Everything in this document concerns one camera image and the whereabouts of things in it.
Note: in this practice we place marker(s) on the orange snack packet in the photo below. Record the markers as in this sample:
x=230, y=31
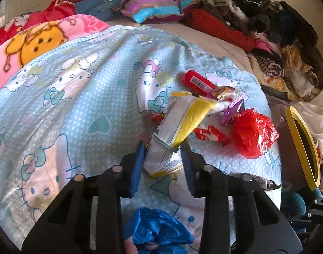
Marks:
x=225, y=92

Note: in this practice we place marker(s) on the purple foil wrapper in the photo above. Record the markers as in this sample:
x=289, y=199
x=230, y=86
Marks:
x=231, y=111

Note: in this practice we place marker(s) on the pile of dark clothes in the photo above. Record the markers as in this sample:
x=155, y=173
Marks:
x=283, y=13

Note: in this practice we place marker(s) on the blue cartoon cat blanket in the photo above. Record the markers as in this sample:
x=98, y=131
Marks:
x=84, y=111

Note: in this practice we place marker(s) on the red tube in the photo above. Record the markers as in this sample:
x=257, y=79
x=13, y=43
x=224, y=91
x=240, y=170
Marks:
x=196, y=80

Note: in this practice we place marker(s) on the blue plastic bag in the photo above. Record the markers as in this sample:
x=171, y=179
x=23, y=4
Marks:
x=156, y=230

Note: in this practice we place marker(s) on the red plastic bag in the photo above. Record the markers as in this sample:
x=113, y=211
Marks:
x=254, y=132

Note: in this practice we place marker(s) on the pink bear print blanket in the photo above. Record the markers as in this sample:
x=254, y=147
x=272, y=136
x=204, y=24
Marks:
x=31, y=45

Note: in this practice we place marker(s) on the yellow tiger print blanket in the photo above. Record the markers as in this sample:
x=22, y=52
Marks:
x=272, y=71

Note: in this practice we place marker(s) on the teal round object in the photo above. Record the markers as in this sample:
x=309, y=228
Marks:
x=293, y=203

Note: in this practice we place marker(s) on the blue floral quilt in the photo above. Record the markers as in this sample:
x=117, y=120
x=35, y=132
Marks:
x=98, y=5

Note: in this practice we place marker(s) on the red and white wrapper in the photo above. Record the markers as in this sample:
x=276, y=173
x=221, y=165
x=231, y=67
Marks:
x=209, y=135

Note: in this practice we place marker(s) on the small red wrapper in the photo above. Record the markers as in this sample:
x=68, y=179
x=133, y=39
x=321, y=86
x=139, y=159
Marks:
x=156, y=117

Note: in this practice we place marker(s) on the dark candy bar wrapper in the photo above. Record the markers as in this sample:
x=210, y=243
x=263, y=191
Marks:
x=267, y=184

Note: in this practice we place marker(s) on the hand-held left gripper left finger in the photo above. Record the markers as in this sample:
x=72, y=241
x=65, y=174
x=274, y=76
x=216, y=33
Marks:
x=139, y=164

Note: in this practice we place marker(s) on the red cloth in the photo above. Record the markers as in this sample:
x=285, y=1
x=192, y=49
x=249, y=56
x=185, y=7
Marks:
x=217, y=23

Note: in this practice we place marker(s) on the pale cloth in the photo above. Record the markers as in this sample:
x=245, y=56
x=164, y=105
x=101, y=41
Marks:
x=315, y=116

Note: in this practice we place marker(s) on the striped purple pillow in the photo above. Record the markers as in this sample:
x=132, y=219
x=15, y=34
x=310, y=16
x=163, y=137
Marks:
x=151, y=8

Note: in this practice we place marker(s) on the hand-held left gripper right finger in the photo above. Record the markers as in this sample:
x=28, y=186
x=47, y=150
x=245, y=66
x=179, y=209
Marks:
x=188, y=169

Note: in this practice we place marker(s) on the white and yellow snack bag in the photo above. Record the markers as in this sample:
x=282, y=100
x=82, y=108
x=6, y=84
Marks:
x=172, y=127

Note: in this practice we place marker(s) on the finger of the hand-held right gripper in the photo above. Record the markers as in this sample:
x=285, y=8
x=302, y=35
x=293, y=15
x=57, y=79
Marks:
x=317, y=202

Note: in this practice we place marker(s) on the yellow rimmed trash bin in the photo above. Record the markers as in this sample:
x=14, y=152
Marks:
x=289, y=121

